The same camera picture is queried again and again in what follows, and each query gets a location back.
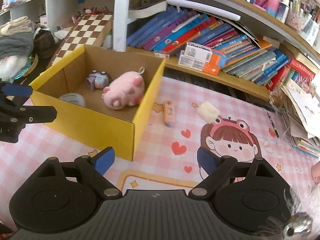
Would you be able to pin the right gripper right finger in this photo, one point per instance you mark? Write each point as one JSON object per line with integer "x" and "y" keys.
{"x": 219, "y": 171}

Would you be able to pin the orange white toothpaste box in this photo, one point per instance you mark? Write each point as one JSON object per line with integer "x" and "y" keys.
{"x": 212, "y": 67}
{"x": 205, "y": 54}

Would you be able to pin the lower orange white toothpaste box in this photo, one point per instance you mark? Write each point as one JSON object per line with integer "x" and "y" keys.
{"x": 212, "y": 67}

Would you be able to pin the upper orange white toothpaste box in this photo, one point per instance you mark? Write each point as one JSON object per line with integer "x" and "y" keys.
{"x": 205, "y": 54}

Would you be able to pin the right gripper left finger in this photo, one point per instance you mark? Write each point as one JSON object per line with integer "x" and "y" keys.
{"x": 92, "y": 170}

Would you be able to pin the small white red box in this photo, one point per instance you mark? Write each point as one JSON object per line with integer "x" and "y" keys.
{"x": 161, "y": 54}

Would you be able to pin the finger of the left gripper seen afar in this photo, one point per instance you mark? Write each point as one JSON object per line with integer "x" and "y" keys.
{"x": 11, "y": 89}

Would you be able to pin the pink eraser stick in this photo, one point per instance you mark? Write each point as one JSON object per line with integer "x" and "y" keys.
{"x": 169, "y": 114}

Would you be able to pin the yellow cardboard box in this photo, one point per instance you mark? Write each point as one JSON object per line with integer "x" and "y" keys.
{"x": 96, "y": 125}

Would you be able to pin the messy paper pile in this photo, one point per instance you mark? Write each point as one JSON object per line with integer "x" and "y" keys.
{"x": 299, "y": 108}

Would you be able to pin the brown white chessboard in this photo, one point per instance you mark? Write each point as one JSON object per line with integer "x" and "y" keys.
{"x": 91, "y": 30}

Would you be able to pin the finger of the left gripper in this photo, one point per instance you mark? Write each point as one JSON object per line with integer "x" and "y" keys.
{"x": 15, "y": 118}

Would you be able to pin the black white thick book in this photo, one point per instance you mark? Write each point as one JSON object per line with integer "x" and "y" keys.
{"x": 148, "y": 11}

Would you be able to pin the clear tape roll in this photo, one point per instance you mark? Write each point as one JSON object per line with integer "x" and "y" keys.
{"x": 73, "y": 98}

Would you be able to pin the row of leaning books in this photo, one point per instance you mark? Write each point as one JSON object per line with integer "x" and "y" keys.
{"x": 262, "y": 60}

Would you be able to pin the pink cartoon desk mat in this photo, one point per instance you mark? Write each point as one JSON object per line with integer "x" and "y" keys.
{"x": 166, "y": 156}

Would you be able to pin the white foam block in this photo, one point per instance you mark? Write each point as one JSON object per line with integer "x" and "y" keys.
{"x": 208, "y": 112}

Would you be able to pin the folded clothes pile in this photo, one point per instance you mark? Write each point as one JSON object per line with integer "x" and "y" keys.
{"x": 16, "y": 38}

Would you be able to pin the black marker pen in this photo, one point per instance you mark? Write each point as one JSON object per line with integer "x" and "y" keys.
{"x": 273, "y": 125}

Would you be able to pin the wooden white bookshelf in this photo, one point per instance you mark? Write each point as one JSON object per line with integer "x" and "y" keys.
{"x": 68, "y": 13}

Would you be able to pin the grey purple toy truck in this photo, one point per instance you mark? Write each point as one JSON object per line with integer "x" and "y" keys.
{"x": 97, "y": 80}

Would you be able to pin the pink plush pig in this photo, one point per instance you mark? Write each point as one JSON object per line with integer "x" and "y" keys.
{"x": 126, "y": 90}

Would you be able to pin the crumpled white tissue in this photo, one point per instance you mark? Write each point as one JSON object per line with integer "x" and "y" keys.
{"x": 61, "y": 34}

